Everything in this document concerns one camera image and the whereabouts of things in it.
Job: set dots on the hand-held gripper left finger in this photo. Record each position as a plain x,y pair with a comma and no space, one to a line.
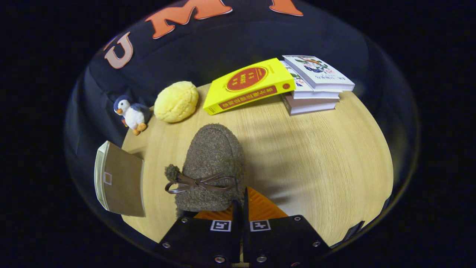
200,240

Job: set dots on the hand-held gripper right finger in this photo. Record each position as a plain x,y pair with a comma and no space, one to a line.
246,214

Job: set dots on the brown fuzzy shoe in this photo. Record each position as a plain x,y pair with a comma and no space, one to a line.
212,160

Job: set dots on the brown fabric storage box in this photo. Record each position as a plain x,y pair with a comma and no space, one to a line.
124,182

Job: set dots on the pale brown book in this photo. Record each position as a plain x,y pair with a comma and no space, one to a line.
308,106

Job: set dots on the yellow book with red circle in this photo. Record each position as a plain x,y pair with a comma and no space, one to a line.
249,83

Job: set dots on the yellow bun plush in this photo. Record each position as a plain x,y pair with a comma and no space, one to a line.
176,102

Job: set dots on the penguin plush toy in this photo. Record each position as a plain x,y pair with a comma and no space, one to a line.
133,115

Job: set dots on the black backdrop cloth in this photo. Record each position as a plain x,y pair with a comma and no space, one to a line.
223,41

